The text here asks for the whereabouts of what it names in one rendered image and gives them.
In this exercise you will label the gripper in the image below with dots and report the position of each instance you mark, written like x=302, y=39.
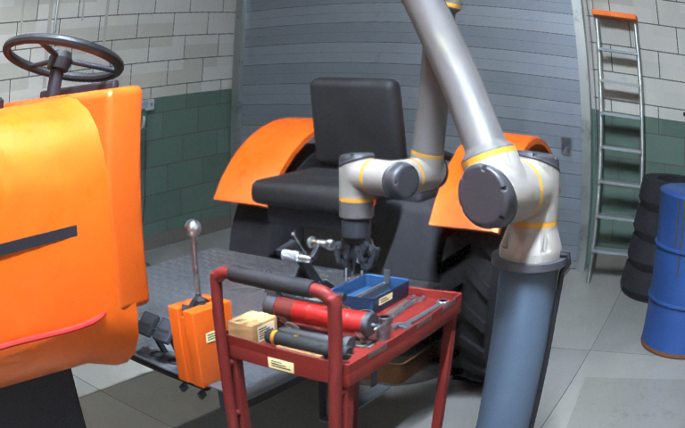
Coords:
x=356, y=229

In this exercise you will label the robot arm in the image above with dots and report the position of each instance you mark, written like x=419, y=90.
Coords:
x=460, y=96

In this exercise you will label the grey metal gauge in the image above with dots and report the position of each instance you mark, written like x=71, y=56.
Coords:
x=372, y=289

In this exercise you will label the chrome knob short lever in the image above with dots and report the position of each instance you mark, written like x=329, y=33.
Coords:
x=320, y=242

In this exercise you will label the blue tray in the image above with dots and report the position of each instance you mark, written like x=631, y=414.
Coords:
x=396, y=295

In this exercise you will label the thin grey rod lever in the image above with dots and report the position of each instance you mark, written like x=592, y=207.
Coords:
x=297, y=241

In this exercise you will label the grey grip handbrake lever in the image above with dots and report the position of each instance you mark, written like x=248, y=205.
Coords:
x=295, y=256

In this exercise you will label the black tractor tyre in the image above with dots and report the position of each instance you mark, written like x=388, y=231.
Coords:
x=476, y=310

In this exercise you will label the black tractor seat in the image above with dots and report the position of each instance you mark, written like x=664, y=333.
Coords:
x=356, y=120

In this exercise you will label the chrome ball range lever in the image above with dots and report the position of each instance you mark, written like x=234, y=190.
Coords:
x=193, y=257

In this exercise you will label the orange lever console box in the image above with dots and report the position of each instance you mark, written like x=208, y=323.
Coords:
x=200, y=342

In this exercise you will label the orange tractor body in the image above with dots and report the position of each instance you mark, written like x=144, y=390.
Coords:
x=59, y=224

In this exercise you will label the short grey spanner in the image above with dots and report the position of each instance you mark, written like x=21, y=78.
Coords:
x=404, y=306

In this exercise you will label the red grease gun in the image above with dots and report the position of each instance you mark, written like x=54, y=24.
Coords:
x=316, y=314

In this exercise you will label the grey metal socket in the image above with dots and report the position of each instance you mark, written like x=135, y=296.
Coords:
x=383, y=327

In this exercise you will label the long grey spanner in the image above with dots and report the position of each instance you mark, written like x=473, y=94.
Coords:
x=423, y=314

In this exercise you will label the red tool cart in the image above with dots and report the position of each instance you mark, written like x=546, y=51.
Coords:
x=342, y=369

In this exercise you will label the small cardboard box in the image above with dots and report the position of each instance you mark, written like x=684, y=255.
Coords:
x=250, y=325

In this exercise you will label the black foot pedal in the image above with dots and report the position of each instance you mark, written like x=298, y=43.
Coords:
x=164, y=333
x=149, y=323

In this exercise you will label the grey roller door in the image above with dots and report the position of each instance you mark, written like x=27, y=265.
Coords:
x=321, y=43

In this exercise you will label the grey ladder orange top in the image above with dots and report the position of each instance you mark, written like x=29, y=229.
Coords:
x=600, y=160

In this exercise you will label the stack of black tyres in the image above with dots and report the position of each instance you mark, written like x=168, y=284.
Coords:
x=639, y=241

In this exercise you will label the blue steel drum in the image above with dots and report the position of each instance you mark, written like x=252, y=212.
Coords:
x=666, y=278

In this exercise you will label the black steering wheel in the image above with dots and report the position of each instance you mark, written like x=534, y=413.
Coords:
x=64, y=56

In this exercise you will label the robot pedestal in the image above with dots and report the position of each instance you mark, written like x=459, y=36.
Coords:
x=519, y=342

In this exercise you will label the grey wall switch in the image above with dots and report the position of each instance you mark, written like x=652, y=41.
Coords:
x=566, y=146

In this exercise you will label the grey wall socket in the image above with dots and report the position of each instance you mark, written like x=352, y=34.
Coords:
x=147, y=104

